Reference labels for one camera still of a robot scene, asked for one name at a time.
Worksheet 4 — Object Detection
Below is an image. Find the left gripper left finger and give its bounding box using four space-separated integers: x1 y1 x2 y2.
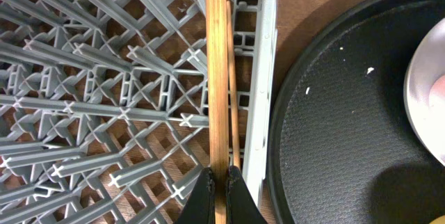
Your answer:
175 168 216 224

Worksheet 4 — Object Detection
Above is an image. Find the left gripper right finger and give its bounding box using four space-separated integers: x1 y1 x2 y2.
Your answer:
226 166 267 224

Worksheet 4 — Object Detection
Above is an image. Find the grey round plate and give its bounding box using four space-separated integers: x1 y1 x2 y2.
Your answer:
404 20 444 164

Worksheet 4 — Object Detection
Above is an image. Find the yellow plastic bowl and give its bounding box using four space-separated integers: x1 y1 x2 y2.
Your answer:
430 216 445 224

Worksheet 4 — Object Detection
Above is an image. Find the pink plastic cup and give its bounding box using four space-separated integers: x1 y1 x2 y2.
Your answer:
428 76 445 114

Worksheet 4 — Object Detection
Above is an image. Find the grey plastic dishwasher rack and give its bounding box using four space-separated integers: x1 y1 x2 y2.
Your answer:
0 0 280 224

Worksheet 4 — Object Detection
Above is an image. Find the round black serving tray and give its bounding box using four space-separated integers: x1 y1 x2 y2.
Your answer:
267 0 444 223

